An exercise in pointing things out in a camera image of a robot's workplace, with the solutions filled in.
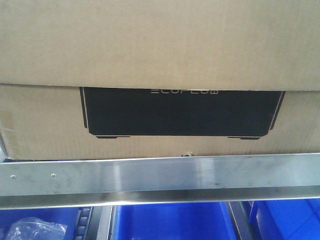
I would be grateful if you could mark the brown cardboard box black print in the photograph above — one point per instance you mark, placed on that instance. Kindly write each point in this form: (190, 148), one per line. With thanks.
(113, 79)

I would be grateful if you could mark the blue plastic bin middle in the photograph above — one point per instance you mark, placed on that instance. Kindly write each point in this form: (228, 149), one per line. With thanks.
(174, 221)

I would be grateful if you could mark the blue plastic bin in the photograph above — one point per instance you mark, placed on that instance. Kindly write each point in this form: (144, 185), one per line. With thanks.
(295, 219)
(174, 221)
(75, 218)

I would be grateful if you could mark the grey metal divider left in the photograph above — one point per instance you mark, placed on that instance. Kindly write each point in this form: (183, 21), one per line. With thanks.
(101, 223)

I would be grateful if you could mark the grey metal divider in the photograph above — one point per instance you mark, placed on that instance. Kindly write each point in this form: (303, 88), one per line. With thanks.
(240, 221)
(101, 223)

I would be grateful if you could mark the blue plastic bin left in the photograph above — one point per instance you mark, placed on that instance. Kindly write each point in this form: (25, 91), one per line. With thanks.
(75, 218)

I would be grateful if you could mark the grey metal divider right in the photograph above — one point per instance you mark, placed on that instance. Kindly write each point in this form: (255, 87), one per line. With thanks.
(240, 221)

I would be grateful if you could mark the blue plastic bin right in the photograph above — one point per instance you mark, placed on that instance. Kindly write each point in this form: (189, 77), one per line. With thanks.
(295, 219)

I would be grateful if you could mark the clear plastic bag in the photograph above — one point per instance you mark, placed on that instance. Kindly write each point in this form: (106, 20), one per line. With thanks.
(33, 228)

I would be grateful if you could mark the steel shelf front rail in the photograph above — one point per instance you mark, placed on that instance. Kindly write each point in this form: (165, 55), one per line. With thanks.
(184, 179)

